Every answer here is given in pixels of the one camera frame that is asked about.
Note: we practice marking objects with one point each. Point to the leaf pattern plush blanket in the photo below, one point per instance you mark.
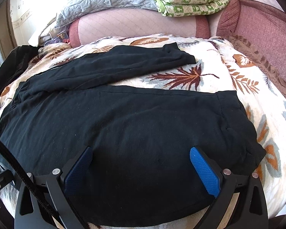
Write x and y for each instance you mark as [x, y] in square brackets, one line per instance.
[220, 65]

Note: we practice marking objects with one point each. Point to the black pants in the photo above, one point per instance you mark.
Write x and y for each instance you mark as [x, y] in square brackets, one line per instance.
[140, 173]

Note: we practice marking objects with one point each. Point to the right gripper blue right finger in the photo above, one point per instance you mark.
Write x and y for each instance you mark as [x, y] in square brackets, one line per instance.
[250, 210]

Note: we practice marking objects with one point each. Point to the black jacket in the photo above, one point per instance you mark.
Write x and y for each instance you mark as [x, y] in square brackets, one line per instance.
[15, 64]

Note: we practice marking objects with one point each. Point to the white pillow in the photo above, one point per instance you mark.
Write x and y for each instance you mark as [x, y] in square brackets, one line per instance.
[42, 34]

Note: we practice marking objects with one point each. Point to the pink quilted bed headboard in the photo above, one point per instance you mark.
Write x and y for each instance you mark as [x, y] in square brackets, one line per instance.
[261, 22]

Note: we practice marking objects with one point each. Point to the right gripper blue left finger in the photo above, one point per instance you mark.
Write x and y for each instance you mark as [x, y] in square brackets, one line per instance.
[46, 203]

